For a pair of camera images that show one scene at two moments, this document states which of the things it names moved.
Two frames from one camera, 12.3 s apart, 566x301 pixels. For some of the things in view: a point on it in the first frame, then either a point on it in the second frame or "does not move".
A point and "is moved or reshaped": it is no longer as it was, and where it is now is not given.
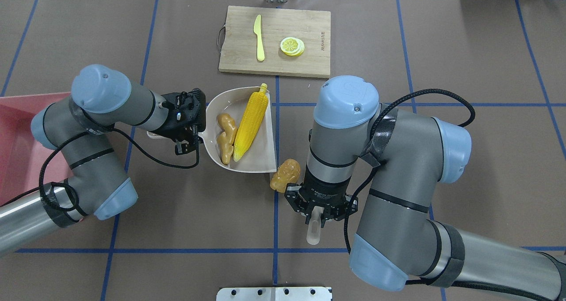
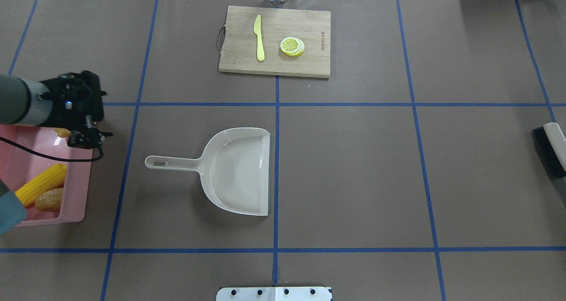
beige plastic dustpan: x=259 y=155 → x=235 y=168
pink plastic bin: x=22 y=155 does not move
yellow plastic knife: x=257 y=29 does not move
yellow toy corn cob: x=250 y=121 → x=52 y=177
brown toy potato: x=288 y=172 is moved or reshaped
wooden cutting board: x=276 y=41 does not move
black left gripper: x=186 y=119 → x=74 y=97
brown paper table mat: x=193 y=228 does not move
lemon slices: x=292 y=46 does not move
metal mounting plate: x=274 y=293 does not move
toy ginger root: x=226 y=139 is moved or reshaped
